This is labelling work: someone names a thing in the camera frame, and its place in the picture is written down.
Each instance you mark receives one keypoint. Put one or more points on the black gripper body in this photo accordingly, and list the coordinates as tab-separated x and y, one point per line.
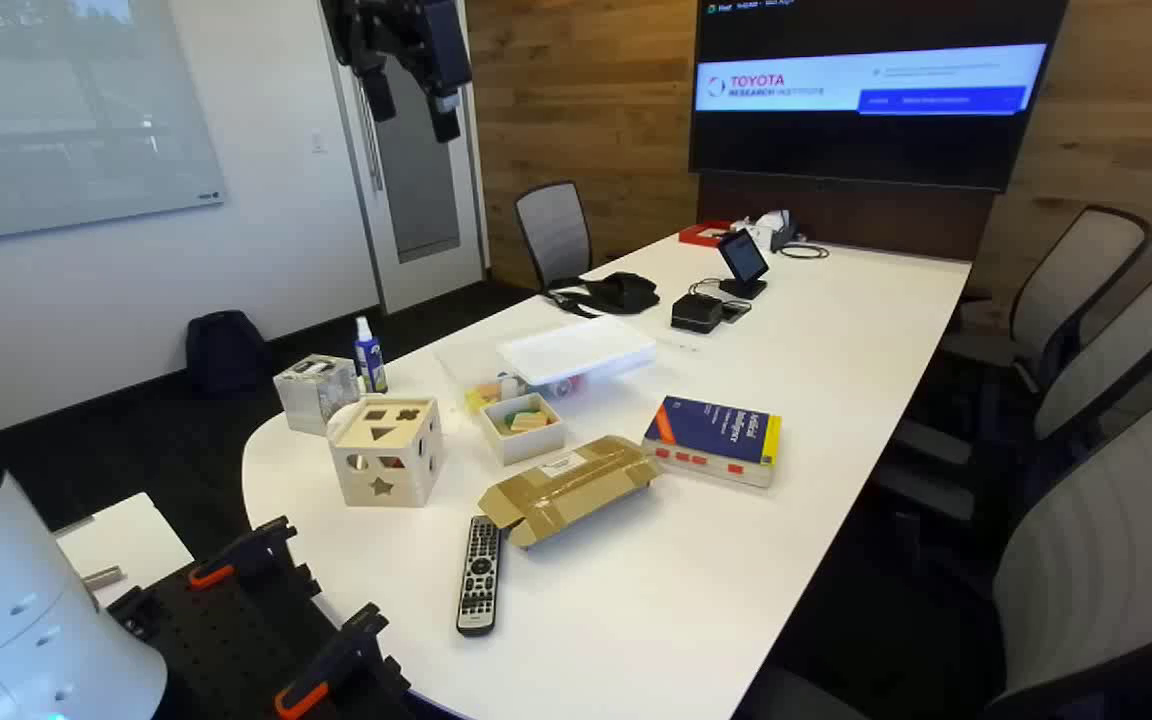
402	30

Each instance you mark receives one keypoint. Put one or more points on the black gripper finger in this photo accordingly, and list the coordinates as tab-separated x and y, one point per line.
377	89
446	114

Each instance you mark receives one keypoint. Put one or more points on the white storage box lid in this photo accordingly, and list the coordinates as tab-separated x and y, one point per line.
579	351

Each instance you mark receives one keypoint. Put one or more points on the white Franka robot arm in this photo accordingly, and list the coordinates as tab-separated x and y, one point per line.
9	615

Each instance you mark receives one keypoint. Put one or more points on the clear plastic storage box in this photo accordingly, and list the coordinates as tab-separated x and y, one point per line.
471	366

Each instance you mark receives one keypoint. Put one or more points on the grey tissue box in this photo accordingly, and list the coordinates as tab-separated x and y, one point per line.
313	389

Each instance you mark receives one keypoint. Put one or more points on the white door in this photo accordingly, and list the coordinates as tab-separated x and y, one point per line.
422	203

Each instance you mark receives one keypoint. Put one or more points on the grey mesh office chair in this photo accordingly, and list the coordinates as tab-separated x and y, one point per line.
553	235
1099	361
1111	561
1071	285

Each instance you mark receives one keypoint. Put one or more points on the clear blue sanitizer bottle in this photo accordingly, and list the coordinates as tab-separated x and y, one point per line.
369	357

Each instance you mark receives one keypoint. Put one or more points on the red flat item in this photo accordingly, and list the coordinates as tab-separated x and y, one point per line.
701	235

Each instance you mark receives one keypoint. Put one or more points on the black backpack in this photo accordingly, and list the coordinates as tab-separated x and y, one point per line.
225	352

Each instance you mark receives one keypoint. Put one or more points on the glass whiteboard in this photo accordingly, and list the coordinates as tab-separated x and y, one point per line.
62	114

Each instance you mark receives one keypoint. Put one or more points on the small wooden toy tray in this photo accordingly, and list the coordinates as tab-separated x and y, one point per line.
521	426

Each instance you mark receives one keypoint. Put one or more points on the black square device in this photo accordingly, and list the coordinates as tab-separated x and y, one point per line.
697	315

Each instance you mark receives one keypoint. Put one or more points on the wooden shape sorter cube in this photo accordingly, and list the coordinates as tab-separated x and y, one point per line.
384	450

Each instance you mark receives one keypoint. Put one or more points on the blue and orange book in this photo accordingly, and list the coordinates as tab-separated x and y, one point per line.
715	438

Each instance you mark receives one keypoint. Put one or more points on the black remote control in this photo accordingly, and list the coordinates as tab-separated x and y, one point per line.
483	579

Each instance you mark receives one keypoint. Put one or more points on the wall mounted TV screen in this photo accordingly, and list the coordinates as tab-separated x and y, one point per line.
870	81

